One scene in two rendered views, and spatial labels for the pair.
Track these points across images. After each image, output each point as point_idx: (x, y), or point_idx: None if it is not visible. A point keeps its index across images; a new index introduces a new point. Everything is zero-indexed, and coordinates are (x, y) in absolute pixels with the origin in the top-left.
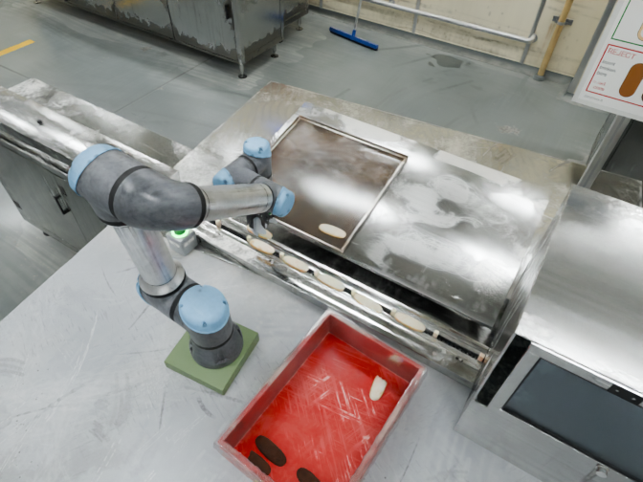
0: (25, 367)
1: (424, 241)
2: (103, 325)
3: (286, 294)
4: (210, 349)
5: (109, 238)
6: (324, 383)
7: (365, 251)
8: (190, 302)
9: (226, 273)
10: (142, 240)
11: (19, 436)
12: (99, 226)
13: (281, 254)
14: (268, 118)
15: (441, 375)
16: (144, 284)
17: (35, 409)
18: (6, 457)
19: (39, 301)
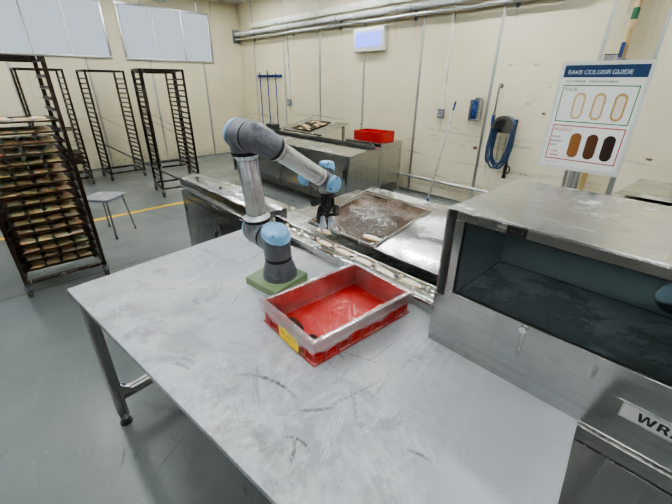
0: (168, 272)
1: (431, 245)
2: (218, 263)
3: (333, 266)
4: (274, 264)
5: (237, 234)
6: (342, 303)
7: (389, 247)
8: (268, 226)
9: (298, 254)
10: (249, 174)
11: (152, 296)
12: None
13: (335, 246)
14: None
15: (427, 312)
16: (246, 216)
17: (166, 288)
18: (141, 302)
19: (188, 251)
